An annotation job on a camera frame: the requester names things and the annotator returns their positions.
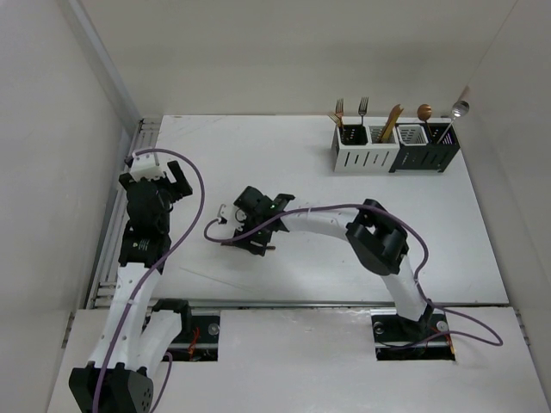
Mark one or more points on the silver spoon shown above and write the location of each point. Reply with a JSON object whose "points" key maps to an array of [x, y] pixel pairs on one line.
{"points": [[458, 110]]}

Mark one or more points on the white utensil caddy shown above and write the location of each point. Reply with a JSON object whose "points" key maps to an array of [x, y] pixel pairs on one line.
{"points": [[356, 150]]}

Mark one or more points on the gold fork green handle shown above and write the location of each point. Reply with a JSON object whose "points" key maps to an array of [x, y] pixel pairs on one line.
{"points": [[339, 113]]}

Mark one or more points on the gold knife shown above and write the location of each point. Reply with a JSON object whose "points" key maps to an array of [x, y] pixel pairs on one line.
{"points": [[395, 113]]}

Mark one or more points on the copper four-tine fork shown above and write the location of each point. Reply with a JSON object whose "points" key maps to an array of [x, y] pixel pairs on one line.
{"points": [[335, 119]]}

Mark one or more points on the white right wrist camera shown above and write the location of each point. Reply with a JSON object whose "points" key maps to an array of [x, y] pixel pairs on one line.
{"points": [[232, 215]]}

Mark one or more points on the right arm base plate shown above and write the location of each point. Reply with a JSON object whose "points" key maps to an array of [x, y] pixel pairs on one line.
{"points": [[396, 340]]}

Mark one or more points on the copper round spoon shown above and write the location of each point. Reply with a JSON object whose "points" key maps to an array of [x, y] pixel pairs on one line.
{"points": [[424, 113]]}

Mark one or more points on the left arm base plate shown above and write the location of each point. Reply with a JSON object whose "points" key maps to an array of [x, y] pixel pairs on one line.
{"points": [[198, 340]]}

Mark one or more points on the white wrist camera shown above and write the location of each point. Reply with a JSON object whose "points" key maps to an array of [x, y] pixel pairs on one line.
{"points": [[232, 215], [146, 166]]}

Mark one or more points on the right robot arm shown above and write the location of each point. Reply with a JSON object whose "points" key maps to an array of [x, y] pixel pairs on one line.
{"points": [[378, 240]]}

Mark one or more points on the black fork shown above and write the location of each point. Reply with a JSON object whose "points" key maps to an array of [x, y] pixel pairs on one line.
{"points": [[363, 109]]}

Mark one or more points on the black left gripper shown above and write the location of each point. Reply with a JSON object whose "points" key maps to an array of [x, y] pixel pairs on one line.
{"points": [[178, 189]]}

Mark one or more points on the clear chopstick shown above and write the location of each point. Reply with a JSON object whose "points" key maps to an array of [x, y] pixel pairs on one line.
{"points": [[229, 283]]}

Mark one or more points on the small copper three-tine fork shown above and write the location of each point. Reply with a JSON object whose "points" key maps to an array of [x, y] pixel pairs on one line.
{"points": [[269, 247]]}

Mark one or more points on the black utensil caddy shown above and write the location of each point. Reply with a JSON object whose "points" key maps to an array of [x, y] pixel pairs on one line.
{"points": [[425, 148]]}

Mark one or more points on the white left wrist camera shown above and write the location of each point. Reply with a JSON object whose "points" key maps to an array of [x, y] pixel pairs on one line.
{"points": [[146, 166]]}

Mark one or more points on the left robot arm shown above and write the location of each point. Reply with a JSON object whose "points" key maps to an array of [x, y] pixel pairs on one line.
{"points": [[118, 375]]}

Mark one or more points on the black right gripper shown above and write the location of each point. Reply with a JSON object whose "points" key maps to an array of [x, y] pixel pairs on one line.
{"points": [[255, 248]]}

